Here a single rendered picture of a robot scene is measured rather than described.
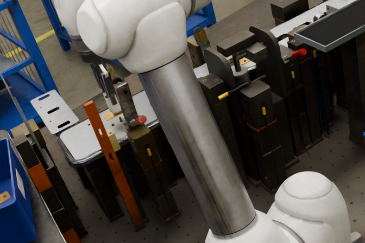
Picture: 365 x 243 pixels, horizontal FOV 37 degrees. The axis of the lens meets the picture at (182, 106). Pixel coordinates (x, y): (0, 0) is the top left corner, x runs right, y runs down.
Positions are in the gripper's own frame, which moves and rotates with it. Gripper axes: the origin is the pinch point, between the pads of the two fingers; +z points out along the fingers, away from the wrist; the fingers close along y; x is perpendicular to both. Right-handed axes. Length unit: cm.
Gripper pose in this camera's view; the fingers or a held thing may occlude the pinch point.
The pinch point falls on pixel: (112, 102)
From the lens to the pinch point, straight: 173.2
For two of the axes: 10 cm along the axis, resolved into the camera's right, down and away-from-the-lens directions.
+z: 2.5, 8.0, 5.4
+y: -4.7, -3.9, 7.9
